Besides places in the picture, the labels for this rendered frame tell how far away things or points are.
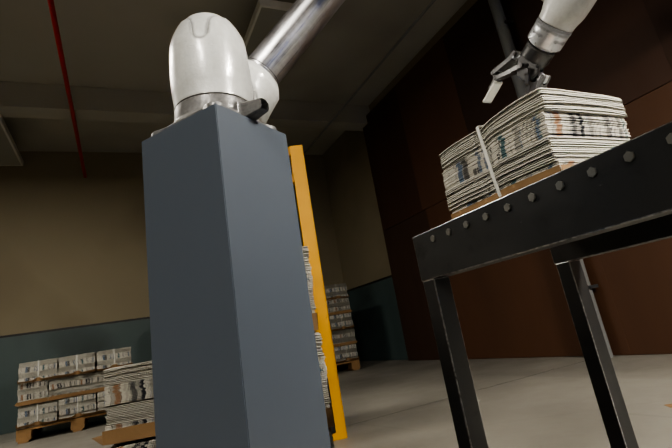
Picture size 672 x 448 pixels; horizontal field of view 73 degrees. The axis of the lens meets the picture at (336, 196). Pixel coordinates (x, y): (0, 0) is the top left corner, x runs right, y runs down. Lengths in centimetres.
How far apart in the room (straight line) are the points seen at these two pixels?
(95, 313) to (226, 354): 754
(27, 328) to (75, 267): 105
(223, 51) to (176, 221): 35
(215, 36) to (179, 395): 65
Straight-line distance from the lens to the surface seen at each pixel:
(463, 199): 128
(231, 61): 96
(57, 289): 835
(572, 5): 125
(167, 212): 86
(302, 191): 306
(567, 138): 114
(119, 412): 172
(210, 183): 79
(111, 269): 835
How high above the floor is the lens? 59
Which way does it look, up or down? 16 degrees up
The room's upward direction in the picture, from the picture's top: 10 degrees counter-clockwise
